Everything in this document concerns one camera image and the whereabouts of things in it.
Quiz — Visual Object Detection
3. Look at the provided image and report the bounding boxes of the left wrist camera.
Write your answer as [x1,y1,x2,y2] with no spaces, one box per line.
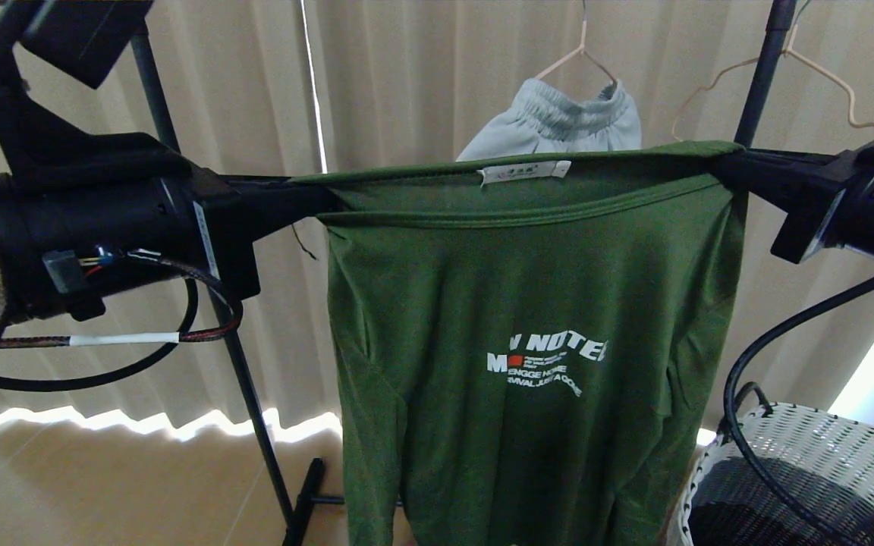
[0,0,195,183]

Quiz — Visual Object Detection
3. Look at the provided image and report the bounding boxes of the black cable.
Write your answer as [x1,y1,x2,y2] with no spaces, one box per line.
[723,258,874,546]
[0,279,200,394]

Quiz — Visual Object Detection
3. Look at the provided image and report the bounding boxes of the pink clothes hanger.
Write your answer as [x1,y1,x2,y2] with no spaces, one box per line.
[671,19,874,142]
[533,0,619,86]

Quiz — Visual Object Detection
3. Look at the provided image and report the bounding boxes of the white laundry basket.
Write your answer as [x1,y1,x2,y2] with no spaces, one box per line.
[676,383,874,546]

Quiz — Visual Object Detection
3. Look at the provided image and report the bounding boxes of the beige curtain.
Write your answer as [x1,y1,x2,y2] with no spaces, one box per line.
[0,0,874,444]

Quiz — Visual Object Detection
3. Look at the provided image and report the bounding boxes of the green garment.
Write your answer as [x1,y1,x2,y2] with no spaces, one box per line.
[289,140,750,546]

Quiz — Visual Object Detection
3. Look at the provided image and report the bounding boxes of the black clothes rack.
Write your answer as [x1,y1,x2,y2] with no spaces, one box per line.
[128,0,799,546]

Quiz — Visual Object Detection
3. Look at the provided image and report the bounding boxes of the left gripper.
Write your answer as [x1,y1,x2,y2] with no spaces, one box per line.
[0,168,262,321]

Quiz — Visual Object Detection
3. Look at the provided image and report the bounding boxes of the pale grey shorts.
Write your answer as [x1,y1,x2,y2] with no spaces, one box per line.
[456,78,643,163]

